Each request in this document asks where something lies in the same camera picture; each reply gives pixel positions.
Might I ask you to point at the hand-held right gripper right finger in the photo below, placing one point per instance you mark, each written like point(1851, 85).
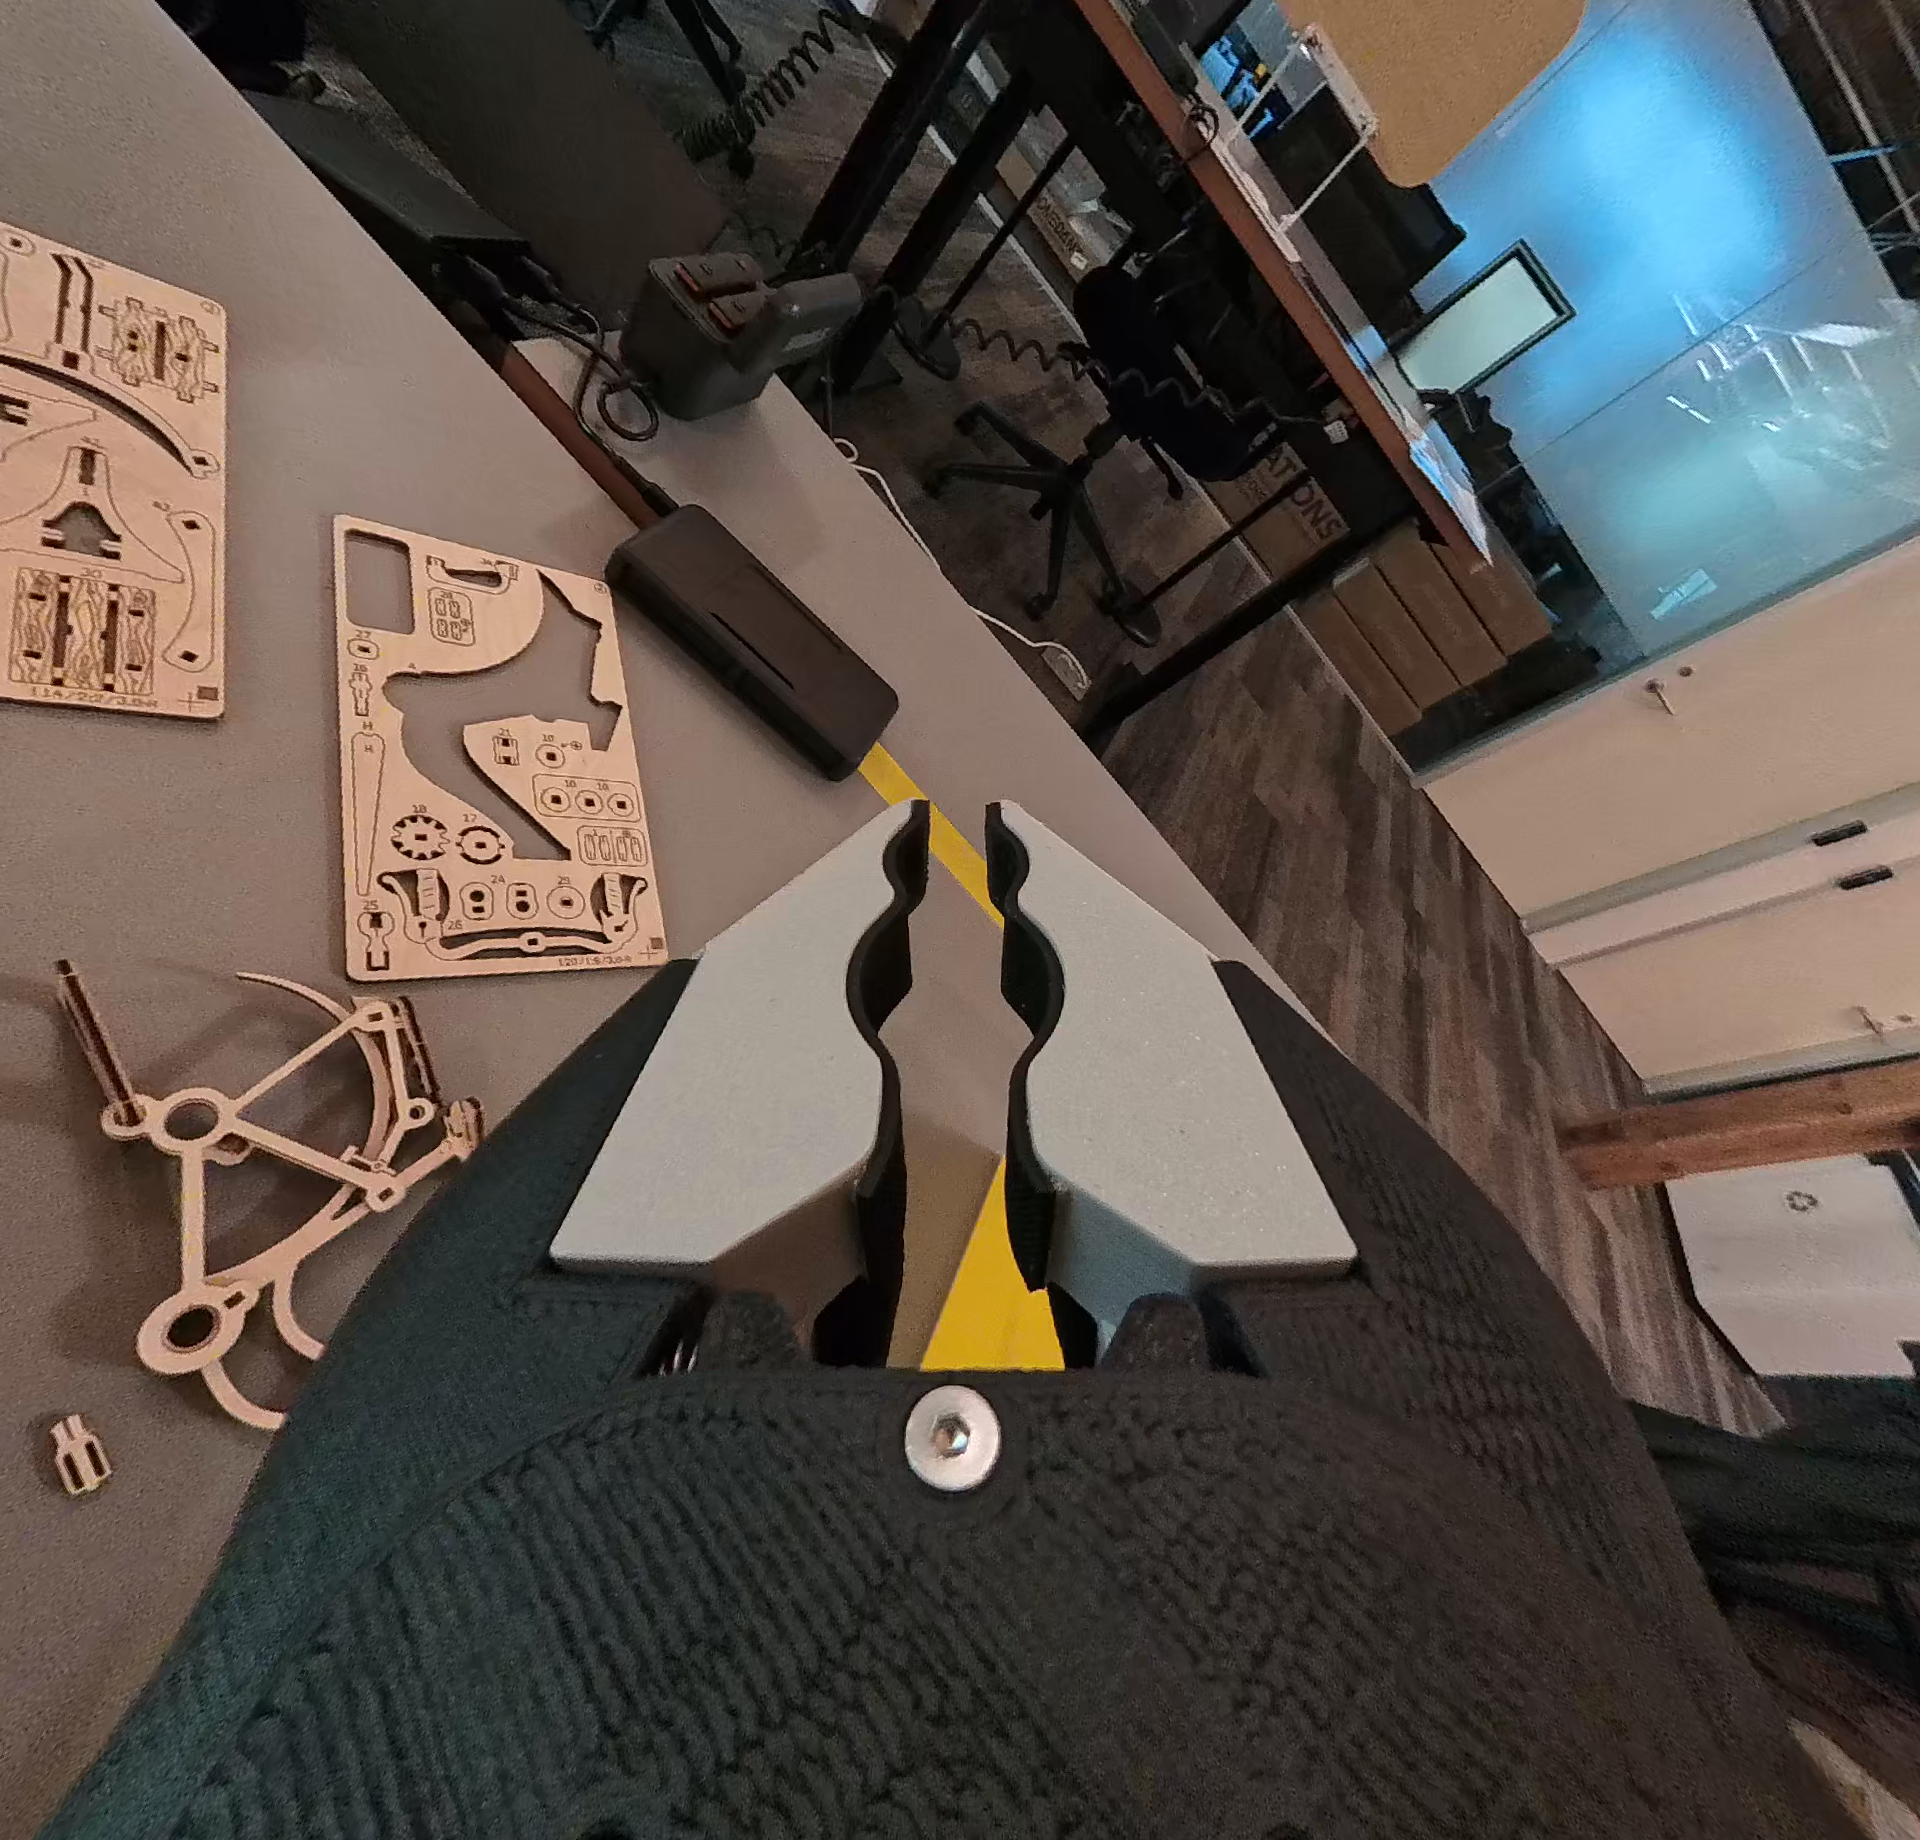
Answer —
point(1185, 1107)

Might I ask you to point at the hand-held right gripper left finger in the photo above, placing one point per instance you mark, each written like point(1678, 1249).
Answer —
point(720, 1107)

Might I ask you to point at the small wooden parts sheet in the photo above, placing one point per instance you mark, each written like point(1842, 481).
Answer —
point(361, 882)

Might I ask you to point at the partly assembled wooden model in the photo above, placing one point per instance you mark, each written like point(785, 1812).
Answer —
point(188, 1226)

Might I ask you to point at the large wooden parts sheet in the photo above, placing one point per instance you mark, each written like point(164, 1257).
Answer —
point(158, 611)

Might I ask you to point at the yellow tape strip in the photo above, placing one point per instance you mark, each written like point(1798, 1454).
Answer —
point(990, 1301)

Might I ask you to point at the black power adapter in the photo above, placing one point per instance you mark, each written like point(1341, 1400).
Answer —
point(750, 642)

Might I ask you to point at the stack of cardboard boxes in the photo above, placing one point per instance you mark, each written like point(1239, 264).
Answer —
point(1426, 611)

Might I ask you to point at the white cabinet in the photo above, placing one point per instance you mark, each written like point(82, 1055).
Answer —
point(1695, 761)

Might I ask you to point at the black office chair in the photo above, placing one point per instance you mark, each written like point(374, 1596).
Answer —
point(1156, 402)

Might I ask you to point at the small wooden connector piece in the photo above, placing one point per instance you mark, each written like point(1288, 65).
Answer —
point(79, 1454)

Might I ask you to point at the long wooden-edged desk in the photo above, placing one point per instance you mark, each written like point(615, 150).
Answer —
point(1291, 252)

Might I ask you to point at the instruction sheet on cork board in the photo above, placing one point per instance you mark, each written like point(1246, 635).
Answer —
point(1426, 25)

